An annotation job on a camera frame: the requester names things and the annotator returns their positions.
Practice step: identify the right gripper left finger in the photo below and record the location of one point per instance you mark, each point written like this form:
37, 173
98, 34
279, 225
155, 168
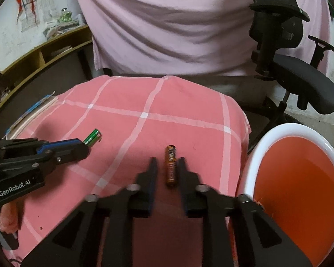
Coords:
98, 232

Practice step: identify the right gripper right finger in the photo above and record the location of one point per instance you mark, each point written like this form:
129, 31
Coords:
236, 230

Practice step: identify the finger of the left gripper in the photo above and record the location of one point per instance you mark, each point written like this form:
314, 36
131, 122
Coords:
56, 156
36, 144

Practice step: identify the green battery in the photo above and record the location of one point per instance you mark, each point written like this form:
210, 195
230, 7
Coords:
94, 137

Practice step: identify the white red trash bin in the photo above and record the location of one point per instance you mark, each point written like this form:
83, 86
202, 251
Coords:
290, 173

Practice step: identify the person's left hand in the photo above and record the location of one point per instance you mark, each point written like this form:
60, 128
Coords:
9, 218

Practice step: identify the colourful children's book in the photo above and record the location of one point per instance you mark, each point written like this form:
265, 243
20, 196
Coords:
28, 116

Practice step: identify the pink checked tablecloth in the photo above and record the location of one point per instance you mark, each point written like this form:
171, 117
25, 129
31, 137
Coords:
138, 119

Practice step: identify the pink hanging sheet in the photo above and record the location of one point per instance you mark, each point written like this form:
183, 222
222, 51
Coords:
171, 37

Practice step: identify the black office chair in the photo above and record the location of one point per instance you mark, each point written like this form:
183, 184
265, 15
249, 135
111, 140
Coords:
278, 24

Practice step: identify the wooden wall shelf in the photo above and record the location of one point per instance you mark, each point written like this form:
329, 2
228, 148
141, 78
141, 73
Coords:
44, 56

